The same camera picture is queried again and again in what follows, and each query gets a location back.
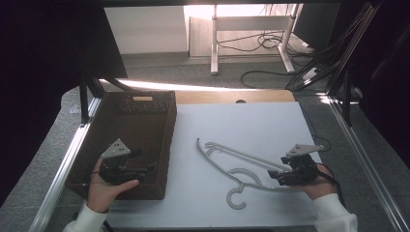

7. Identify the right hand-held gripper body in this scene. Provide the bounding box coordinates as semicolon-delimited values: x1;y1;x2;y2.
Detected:
279;143;325;187

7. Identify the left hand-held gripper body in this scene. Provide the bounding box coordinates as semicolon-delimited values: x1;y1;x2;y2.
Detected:
98;138;147;187

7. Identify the brown woven basket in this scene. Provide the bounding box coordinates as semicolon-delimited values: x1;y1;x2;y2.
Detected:
65;90;178;201

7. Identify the white plastic clothes hanger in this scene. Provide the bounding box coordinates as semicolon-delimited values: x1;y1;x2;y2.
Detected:
195;137;304;211

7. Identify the person's right hand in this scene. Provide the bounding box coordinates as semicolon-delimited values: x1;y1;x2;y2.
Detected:
298;163;338;201

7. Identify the person's left hand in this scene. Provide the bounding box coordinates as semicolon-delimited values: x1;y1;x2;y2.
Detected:
86;158;140;215

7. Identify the white table mat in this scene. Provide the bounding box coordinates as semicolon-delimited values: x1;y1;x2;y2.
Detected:
105;101;323;229

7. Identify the black metal stand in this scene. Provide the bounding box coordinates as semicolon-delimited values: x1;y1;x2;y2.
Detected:
78;72;107;125
325;69;364;128

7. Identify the white power strip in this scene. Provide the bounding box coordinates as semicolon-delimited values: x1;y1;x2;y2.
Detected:
302;67;321;81

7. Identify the dark curtain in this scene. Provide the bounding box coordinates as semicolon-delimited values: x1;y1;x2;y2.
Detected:
328;0;410;160
0;0;129;207

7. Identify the thin black table cable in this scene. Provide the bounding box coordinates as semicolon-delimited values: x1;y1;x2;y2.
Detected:
301;107;333;153

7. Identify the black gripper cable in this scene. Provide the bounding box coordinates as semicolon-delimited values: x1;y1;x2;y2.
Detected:
316;161;347;209

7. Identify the aluminium frame rail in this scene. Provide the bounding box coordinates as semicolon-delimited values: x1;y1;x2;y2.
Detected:
318;93;410;232
28;96;103;232

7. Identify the black floor cable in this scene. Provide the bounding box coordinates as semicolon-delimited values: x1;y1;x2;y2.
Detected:
216;30;320;90

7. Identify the white metal desk frame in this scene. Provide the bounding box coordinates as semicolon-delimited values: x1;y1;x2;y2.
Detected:
210;3;304;76

